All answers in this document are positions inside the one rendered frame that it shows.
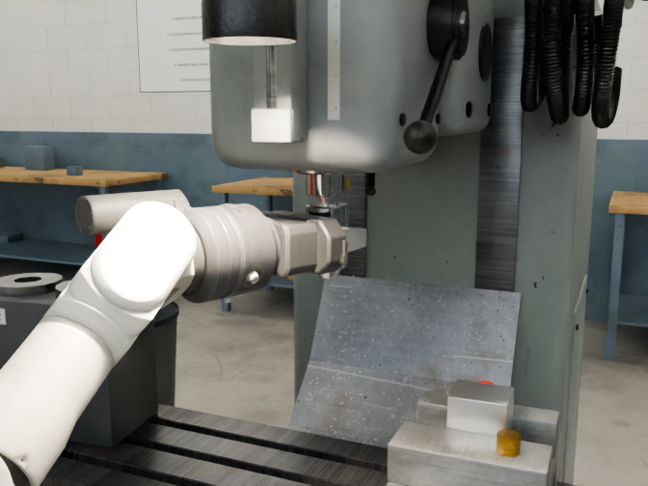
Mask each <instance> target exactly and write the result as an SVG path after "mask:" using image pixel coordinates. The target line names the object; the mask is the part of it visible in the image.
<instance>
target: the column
mask: <svg viewBox="0 0 648 486"><path fill-rule="evenodd" d="M525 27H526V26H525V0H495V9H494V33H493V56H492V79H491V102H490V103H492V104H493V114H492V116H491V117H490V119H489V122H488V124H487V126H486V127H485V128H484V129H483V130H481V131H479V132H474V133H466V134H458V135H450V136H438V140H437V145H436V147H435V149H434V151H433V153H432V154H431V155H430V156H429V157H428V158H426V159H425V160H423V161H421V162H419V163H416V164H412V165H408V166H403V167H399V168H395V169H390V170H386V171H383V172H377V173H375V187H374V188H375V190H376V193H375V195H374V196H369V195H368V194H367V193H366V190H367V188H368V187H367V173H363V174H356V175H350V193H349V195H346V196H338V202H339V203H347V204H348V205H349V228H364V229H366V246H365V247H363V248H361V249H358V250H355V251H352V252H349V266H348V267H346V268H343V269H341V270H340V272H339V275H340V276H350V277H352V276H353V275H355V276H354V277H360V278H370V279H379V280H386V279H388V280H390V281H400V282H409V283H419V284H438V285H448V286H459V287H468V288H478V289H488V290H498V291H508V292H518V293H521V301H520V309H519V318H518V326H517V335H516V343H515V351H514V360H513V368H512V376H511V385H510V387H513V388H514V389H515V390H514V405H521V406H527V407H533V408H540V409H546V410H553V411H558V412H559V413H560V416H562V418H563V425H562V440H561V454H560V468H559V474H558V480H557V481H558V482H563V483H568V484H573V483H574V468H575V455H576V440H577V427H578V413H579V399H580V385H581V358H582V344H583V330H584V317H585V302H586V293H587V294H588V288H587V272H588V259H589V244H590V231H591V217H592V203H593V189H594V175H595V161H596V147H597V133H598V127H596V126H595V125H594V123H593V121H592V119H591V106H590V109H589V112H588V114H586V115H585V116H583V117H577V116H576V115H574V114H573V111H572V105H573V98H574V90H575V85H576V84H575V82H576V80H575V79H576V66H577V65H576V63H577V62H576V60H577V58H576V57H577V56H578V55H577V54H576V53H577V51H576V50H577V48H576V46H577V45H576V43H577V41H576V39H577V38H576V35H577V34H576V33H577V31H576V29H577V27H576V26H574V27H575V29H574V31H575V32H574V36H573V37H574V38H573V41H572V43H573V44H572V46H573V47H572V49H573V50H572V51H571V52H572V54H571V55H572V56H571V58H572V59H571V60H570V61H571V63H570V64H571V65H570V76H569V77H570V79H569V80H570V82H569V83H570V84H569V86H570V87H569V118H568V120H567V122H565V123H564V124H555V123H554V122H552V120H551V117H550V113H549V108H548V103H547V98H546V94H545V96H544V99H543V101H542V103H541V105H540V107H539V108H538V109H537V110H535V111H534V112H526V111H525V110H524V109H523V108H522V105H521V101H520V94H521V91H520V89H521V82H522V80H521V79H522V73H523V72H522V70H523V69H522V67H523V63H524V62H523V60H524V59H523V58H524V57H525V56H524V55H523V54H524V53H525V52H524V47H525V46H524V43H525V42H524V40H525V35H524V33H525ZM308 203H317V196H310V195H307V194H306V175H299V174H293V212H296V213H302V214H303V213H304V214H306V205H307V204H308ZM324 281H325V279H322V278H318V277H317V275H316V274H313V273H310V272H309V273H302V274H297V275H293V282H294V403H296V400H297V397H298V394H299V391H300V389H301V386H302V383H303V380H304V377H305V374H306V371H307V368H308V365H309V361H310V358H311V349H312V344H313V338H314V333H315V328H316V322H317V317H318V313H319V307H320V302H321V297H322V291H323V286H324Z"/></svg>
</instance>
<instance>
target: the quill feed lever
mask: <svg viewBox="0 0 648 486"><path fill-rule="evenodd" d="M426 31H427V41H428V47H429V51H430V53H431V55H432V56H433V57H434V58H435V60H436V61H440V62H439V65H438V68H437V70H436V73H435V76H434V79H433V82H432V85H431V88H430V90H429V93H428V96H427V98H426V101H425V104H424V107H423V110H422V112H421V115H420V118H419V121H413V122H412V123H410V124H409V125H408V126H407V127H406V129H405V131H404V136H403V139H404V144H405V146H406V148H407V149H408V150H409V151H411V152H413V153H416V154H424V153H427V152H428V151H430V150H431V149H432V148H433V147H435V145H436V143H437V131H436V129H435V127H434V126H433V125H432V121H433V119H434V116H435V113H436V110H437V107H438V104H439V101H440V98H441V95H442V92H443V89H444V86H445V83H446V79H447V76H448V73H449V70H450V67H451V64H452V61H459V60H461V58H462V56H464V55H465V54H466V51H467V48H468V43H469V35H470V11H469V4H468V0H430V2H429V5H428V11H427V21H426Z"/></svg>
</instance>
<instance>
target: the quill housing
mask: <svg viewBox="0 0 648 486"><path fill-rule="evenodd" d="M429 2H430V0H308V139H307V141H304V142H294V143H256V142H253V141H252V109H254V63H253V46H252V45H225V44H215V43H210V44H209V68H210V102H211V136H212V146H213V149H214V151H215V153H216V155H217V157H218V158H219V159H220V160H221V161H222V162H223V163H225V164H226V165H228V166H231V167H235V168H241V169H269V170H296V171H323V172H350V173H377V172H383V171H386V170H390V169H395V168H399V167H403V166H408V165H412V164H416V163H419V162H421V161H423V160H425V159H426V158H428V157H429V156H430V155H431V154H432V153H433V151H434V149H435V147H436V145H437V143H436V145H435V147H433V148H432V149H431V150H430V151H428V152H427V153H424V154H416V153H413V152H411V151H409V150H408V149H407V148H406V146H405V144H404V139H403V136H404V131H405V129H406V127H407V126H408V125H409V124H410V123H412V122H415V121H419V118H420V115H421V112H422V110H423V107H424V104H425V101H426V98H427V96H428V93H429V90H430V88H431V85H432V82H433V79H434V76H435V73H436V70H437V68H438V65H439V62H440V61H436V60H435V58H434V57H433V56H432V55H431V53H430V51H429V47H428V41H427V31H426V21H427V11H428V5H429Z"/></svg>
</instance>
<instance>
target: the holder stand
mask: <svg viewBox="0 0 648 486"><path fill-rule="evenodd" d="M71 281H72V280H70V281H63V276H61V275H59V274H54V273H23V274H16V275H10V276H6V277H2V278H0V370H1V369H2V368H3V366H4V365H5V364H6V363H7V361H8V360H9V359H10V358H11V357H12V355H13V354H14V353H15V351H16V350H17V349H18V348H19V347H20V345H21V344H22V343H23V342H24V340H25V339H26V338H27V337H28V336H29V335H30V334H31V333H32V332H33V330H34V329H35V328H36V327H37V325H38V324H39V323H40V321H41V320H42V318H43V317H44V315H45V314H46V313H47V312H48V310H49V309H50V308H51V306H52V305H53V304H54V302H55V301H56V300H57V298H58V297H59V296H60V295H61V293H62V292H63V291H64V290H65V289H66V287H67V286H68V285H69V284H70V282H71ZM157 412H158V397H157V376H156V355H155V333H154V317H153V318H152V320H151V321H150V323H149V324H148V325H147V327H146V328H145V329H144V330H143V331H142V332H141V333H140V334H139V335H138V336H137V338H136V339H135V341H134V342H133V344H132V345H131V347H130V348H129V349H128V351H127V352H126V353H125V354H124V355H123V357H122V358H121V359H120V360H119V362H118V363H117V364H116V365H115V366H114V367H113V368H112V369H111V371H110V372H109V374H108V375H107V377H106V378H105V380H104V381H103V383H102V384H101V386H100V387H99V389H98V390H97V392H96V393H95V395H94V397H93V398H92V400H91V401H90V402H89V404H88V405H87V407H86V408H85V410H84V411H83V413H82V414H81V416H80V417H79V419H78V421H77V422H76V423H75V425H74V427H73V429H72V432H71V434H70V436H69V439H68V441H69V442H75V443H81V444H88V445H94V446H107V447H113V446H115V445H116V444H118V443H119V442H120V441H121V440H123V439H124V438H125V437H127V436H128V435H129V434H130V433H132V432H133V431H134V430H135V429H137V428H138V427H139V426H140V425H142V424H143V423H144V422H146V421H147V420H148V419H150V418H151V417H152V416H153V415H155V414H156V413H157Z"/></svg>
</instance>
